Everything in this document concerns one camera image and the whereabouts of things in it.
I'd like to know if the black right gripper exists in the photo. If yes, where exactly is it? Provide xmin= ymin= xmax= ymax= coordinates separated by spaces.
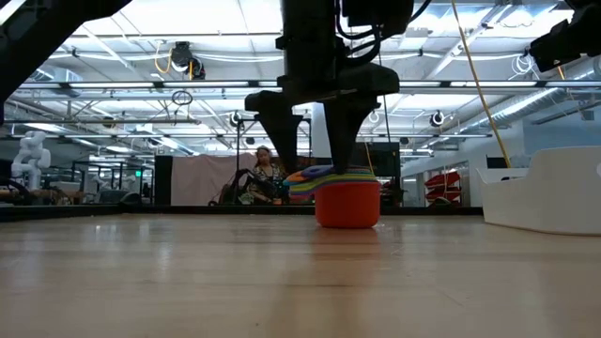
xmin=530 ymin=0 xmax=601 ymax=74

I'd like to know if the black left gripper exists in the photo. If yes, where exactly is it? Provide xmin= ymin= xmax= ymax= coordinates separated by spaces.
xmin=244 ymin=27 xmax=401 ymax=176

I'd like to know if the yellow measuring cup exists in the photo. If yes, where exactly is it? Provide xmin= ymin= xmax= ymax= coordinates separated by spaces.
xmin=288 ymin=176 xmax=379 ymax=192

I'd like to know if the green measuring cup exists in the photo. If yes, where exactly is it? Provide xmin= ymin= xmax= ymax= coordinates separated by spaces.
xmin=286 ymin=171 xmax=379 ymax=188

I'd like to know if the large red measuring cup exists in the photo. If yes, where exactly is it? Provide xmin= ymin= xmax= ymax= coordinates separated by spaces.
xmin=313 ymin=180 xmax=382 ymax=230

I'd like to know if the white plastic basket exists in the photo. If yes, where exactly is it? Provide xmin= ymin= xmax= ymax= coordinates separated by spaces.
xmin=476 ymin=145 xmax=601 ymax=236

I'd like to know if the person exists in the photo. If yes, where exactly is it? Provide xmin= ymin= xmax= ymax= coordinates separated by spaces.
xmin=243 ymin=145 xmax=288 ymax=206

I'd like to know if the black square panel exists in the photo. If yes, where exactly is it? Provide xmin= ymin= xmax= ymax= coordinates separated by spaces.
xmin=356 ymin=142 xmax=401 ymax=207

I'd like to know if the pale pink fabric partition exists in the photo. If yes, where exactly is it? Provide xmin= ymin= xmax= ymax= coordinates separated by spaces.
xmin=171 ymin=154 xmax=258 ymax=206

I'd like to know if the red storage rack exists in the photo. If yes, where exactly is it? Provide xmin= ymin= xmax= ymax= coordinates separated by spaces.
xmin=424 ymin=169 xmax=464 ymax=206

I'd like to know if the tall narrow black panel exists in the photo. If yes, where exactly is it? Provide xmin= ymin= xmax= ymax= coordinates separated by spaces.
xmin=153 ymin=155 xmax=174 ymax=207

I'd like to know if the white robot figure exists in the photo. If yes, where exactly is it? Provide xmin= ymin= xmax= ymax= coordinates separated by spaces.
xmin=9 ymin=131 xmax=52 ymax=192

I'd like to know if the silver ventilation duct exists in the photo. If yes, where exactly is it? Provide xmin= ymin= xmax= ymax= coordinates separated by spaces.
xmin=487 ymin=55 xmax=601 ymax=131

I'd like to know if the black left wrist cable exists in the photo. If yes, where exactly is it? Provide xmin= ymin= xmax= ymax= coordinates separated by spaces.
xmin=335 ymin=0 xmax=433 ymax=67

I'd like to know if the yellow power cable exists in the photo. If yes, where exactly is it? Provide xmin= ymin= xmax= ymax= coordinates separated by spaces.
xmin=450 ymin=0 xmax=513 ymax=169

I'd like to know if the black ceiling cable reel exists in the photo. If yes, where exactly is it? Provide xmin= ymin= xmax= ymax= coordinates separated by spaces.
xmin=171 ymin=40 xmax=207 ymax=81

